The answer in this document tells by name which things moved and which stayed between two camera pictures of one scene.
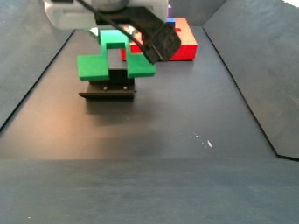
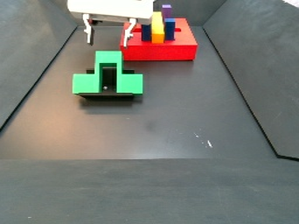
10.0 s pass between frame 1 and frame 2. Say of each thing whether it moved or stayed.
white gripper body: moved
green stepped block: moved
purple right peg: stayed
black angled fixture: stayed
